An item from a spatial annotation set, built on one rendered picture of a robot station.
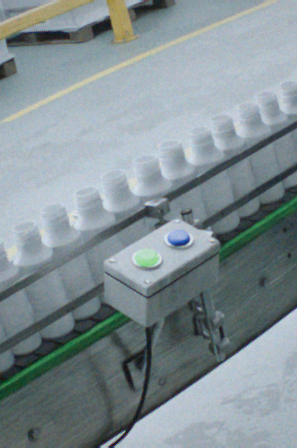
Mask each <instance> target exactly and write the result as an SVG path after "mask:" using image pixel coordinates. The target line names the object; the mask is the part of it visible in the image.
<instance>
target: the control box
mask: <svg viewBox="0 0 297 448"><path fill-rule="evenodd" d="M176 229H182V230H185V231H187V232H188V233H189V234H190V236H191V241H190V242H189V243H188V244H186V245H174V244H171V243H170V242H169V241H168V234H169V233H170V232H171V231H173V230H176ZM219 246H220V242H219V241H218V240H216V239H214V238H212V237H211V236H209V235H207V234H206V233H204V232H203V231H201V230H199V229H197V228H195V227H194V226H192V225H190V224H188V223H186V222H184V221H183V220H181V219H179V218H176V219H174V220H172V221H171V222H169V223H167V224H166V225H164V226H162V227H161V228H158V229H156V230H155V231H153V232H151V233H150V234H148V235H146V236H145V237H143V238H141V239H140V240H138V241H136V242H135V243H133V244H131V245H130V246H128V247H126V248H125V249H123V250H121V251H120V252H118V253H116V254H115V255H113V256H111V257H110V258H108V259H106V260H105V261H104V269H105V302H106V303H107V304H109V305H110V306H112V307H113V308H115V309H116V310H118V311H120V312H121V313H123V314H124V315H128V316H129V317H131V318H132V319H134V320H135V321H137V322H139V323H140V324H142V325H143V326H145V327H146V336H147V345H146V348H145V351H144V353H143V354H141V355H140V356H138V357H137V358H136V359H134V360H133V361H131V362H128V363H127V368H128V372H129V374H130V378H131V381H132V384H133V388H134V391H138V390H141V389H142V388H143V392H142V396H141V399H140V403H139V405H138V408H137V411H136V412H135V415H134V417H133V419H132V422H131V424H130V425H129V426H128V428H127V429H126V431H124V432H123V434H122V435H121V436H120V437H119V438H118V439H117V440H116V441H115V442H112V443H111V444H110V445H109V446H107V448H114V447H115V446H116V445H118V444H119V443H120V442H121V441H122V440H123V439H124V438H125V437H127V435H128V434H129V433H130V431H132V429H133V426H134V425H135V423H136V421H137V419H138V418H139V416H140V413H141V411H142V408H143V405H144V403H145V399H146V396H147V392H148V388H149V383H150V382H152V381H154V380H155V379H157V378H158V377H159V374H158V371H157V367H156V363H155V361H154V357H153V351H154V349H155V346H156V343H157V340H158V337H159V335H160V332H161V329H162V326H163V323H164V316H167V315H168V314H170V313H171V312H173V311H174V310H176V309H177V308H179V307H180V306H182V305H183V304H185V303H186V302H188V301H189V300H191V299H192V298H194V297H195V296H197V295H198V294H200V293H201V292H203V291H204V290H206V289H208V288H209V287H211V286H212V285H214V284H215V283H216V282H217V277H218V262H219ZM141 249H152V250H154V251H155V252H156V253H157V254H159V260H158V261H157V262H156V263H155V264H152V265H141V264H138V263H137V262H136V261H135V254H136V252H137V251H138V250H141ZM150 325H152V327H151V330H150Z"/></svg>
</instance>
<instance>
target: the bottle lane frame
mask: <svg viewBox="0 0 297 448"><path fill-rule="evenodd" d="M282 205H283V206H281V207H280V208H278V209H277V210H276V211H274V212H272V213H268V215H267V216H265V217H263V219H261V220H260V221H258V222H253V223H254V225H252V226H250V227H249V228H247V229H246V230H244V231H243V232H238V234H239V235H237V236H236V237H234V238H233V239H231V240H230V241H228V242H222V246H220V247H219V262H218V277H217V282H216V283H215V284H214V285H212V286H211V287H210V291H211V295H212V299H213V302H214V306H215V310H218V311H220V312H221V313H223V315H224V318H225V322H224V328H225V332H226V334H225V335H226V337H227V338H228V339H229V341H230V345H231V346H230V348H229V349H227V350H226V351H225V352H224V353H225V358H226V359H225V360H222V361H219V362H216V361H215V359H214V355H213V353H211V351H210V349H209V343H210V342H211V340H210V341H208V340H204V339H203V337H202V335H201V333H200V334H199V335H198V332H197V329H196V325H195V321H194V317H196V316H197V315H199V314H198V312H197V310H196V309H192V310H191V306H190V302H189V301H188V302H186V303H185V304H183V305H182V306H180V307H179V308H177V309H176V310H174V311H173V312H171V313H170V314H168V315H167V316H164V323H163V326H162V329H161V332H160V335H159V337H158V340H157V343H156V346H155V349H154V351H153V357H154V361H155V363H156V367H157V371H158V374H159V377H158V378H157V379H155V380H154V381H152V382H150V383H149V388H148V392H147V396H146V399H145V403H144V405H143V408H142V411H141V413H140V416H139V418H138V419H137V421H136V423H137V422H139V421H140V420H141V419H144V418H146V417H147V416H148V415H149V414H150V413H151V412H154V411H156V410H157V409H158V408H160V407H161V406H162V405H165V404H166V403H168V402H169V401H170V400H171V399H172V398H174V397H176V396H178V395H179V394H181V393H182V392H183V391H185V390H186V389H187V388H189V387H191V386H193V385H194V384H196V383H197V382H198V381H199V380H200V379H201V378H203V377H204V376H206V375H208V374H210V373H211V372H212V371H214V370H215V369H216V368H218V367H219V366H221V365H222V364H223V363H225V362H226V361H227V360H229V359H230V358H231V357H233V356H235V355H236V354H237V353H239V352H240V351H241V350H243V349H244V348H246V347H247V346H248V345H250V344H251V343H252V342H254V341H255V340H256V339H257V338H258V337H260V336H261V335H262V334H264V333H265V332H266V331H268V330H269V329H271V328H272V327H273V326H275V325H276V323H278V322H279V321H281V320H283V319H285V318H286V317H287V316H289V315H290V313H292V312H293V311H295V310H296V309H297V194H296V197H294V198H293V199H291V200H290V201H288V202H287V203H282ZM115 311H116V313H115V314H113V315H112V316H110V317H108V318H107V319H105V320H104V321H102V322H98V321H94V322H96V326H94V327H92V328H91V329H89V330H88V331H86V332H84V333H76V334H77V337H75V339H73V340H71V341H70V342H68V343H67V344H62V345H61V344H57V345H58V346H59V348H58V349H57V350H55V351H52V352H50V354H48V355H47V356H45V357H40V356H39V358H40V359H39V360H38V361H37V362H35V363H34V364H33V363H32V364H31V365H30V366H28V367H27V368H25V369H23V368H21V367H18V368H19V369H20V372H18V373H17V374H15V375H13V376H12V377H10V378H9V379H8V380H7V379H6V380H1V379H0V448H99V447H102V446H103V445H105V444H106V443H107V442H109V441H111V440H112V439H113V438H115V437H117V436H119V434H121V433H122V432H123V431H126V429H127V428H128V426H129V425H130V424H131V422H132V419H133V417H134V415H135V412H136V411H137V408H138V405H139V403H140V399H141V396H142V392H143V388H142V389H141V390H138V391H134V388H133V384H132V381H131V378H130V374H129V372H128V368H127V363H128V362H131V361H133V360H134V359H136V358H137V357H138V356H140V355H141V354H143V353H144V351H145V348H146V345H147V336H146V327H145V326H143V325H142V324H140V323H139V322H137V321H135V320H134V319H132V318H131V317H129V316H128V315H124V314H123V313H121V312H120V311H118V310H115ZM136 423H135V424H136Z"/></svg>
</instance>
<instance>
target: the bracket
mask: <svg viewBox="0 0 297 448"><path fill-rule="evenodd" d="M144 206H146V208H147V212H148V215H147V217H151V218H159V220H160V222H157V223H155V224H154V228H155V230H156V229H158V228H161V227H162V226H164V225H166V224H167V223H169V222H171V221H172V220H166V219H164V215H166V214H168V213H169V212H171V207H170V203H169V199H168V198H160V197H155V198H153V199H152V200H150V201H148V202H146V203H145V204H144ZM180 213H181V215H182V219H183V221H184V222H186V223H188V224H190V225H192V226H194V227H195V228H197V229H199V230H201V231H203V232H204V233H206V234H207V235H209V236H211V237H212V238H214V239H216V233H215V232H212V231H206V230H204V228H203V224H202V220H200V219H194V216H193V210H192V208H185V209H183V210H181V211H180ZM200 297H201V301H202V305H203V309H204V310H202V309H201V307H200V305H201V303H200V299H199V295H197V296H195V297H194V298H192V299H191V300H189V302H190V306H191V310H192V309H196V310H197V312H198V314H199V315H197V316H196V317H194V321H195V325H196V329H197V332H198V335H199V334H200V333H201V335H202V337H203V339H204V340H208V341H210V340H211V342H210V343H209V349H210V351H211V353H213V355H214V359H215V361H216V362H219V361H222V360H225V359H226V358H225V353H224V352H225V351H226V350H227V349H229V348H230V346H231V345H230V341H229V339H228V338H227V337H226V335H225V334H226V332H225V328H224V322H225V318H224V315H223V313H221V312H220V311H218V310H215V306H214V302H213V299H212V295H211V291H210V287H209V288H208V289H206V290H204V291H203V292H201V293H200ZM204 315H205V318H204ZM206 329H207V330H208V332H209V336H208V335H207V334H206V332H205V330H206Z"/></svg>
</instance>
